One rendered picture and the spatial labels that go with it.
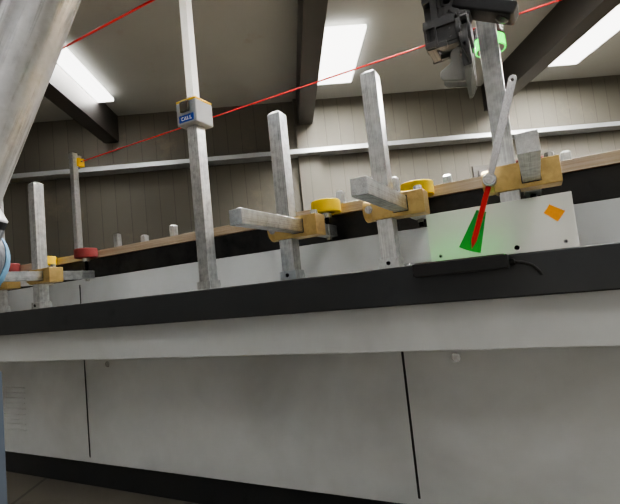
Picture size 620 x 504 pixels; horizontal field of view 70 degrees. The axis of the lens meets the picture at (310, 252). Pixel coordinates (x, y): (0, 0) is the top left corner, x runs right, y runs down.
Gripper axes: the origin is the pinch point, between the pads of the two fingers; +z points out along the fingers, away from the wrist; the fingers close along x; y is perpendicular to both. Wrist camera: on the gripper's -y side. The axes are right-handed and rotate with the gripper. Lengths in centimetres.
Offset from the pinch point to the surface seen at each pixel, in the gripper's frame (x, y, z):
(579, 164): -26.9, -17.0, 12.4
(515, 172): -5.3, -4.7, 15.7
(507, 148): -6.1, -3.9, 10.7
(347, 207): -26.9, 38.2, 12.3
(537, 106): -639, -33, -197
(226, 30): -269, 243, -234
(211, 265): -7, 71, 25
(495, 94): -6.1, -3.2, -0.3
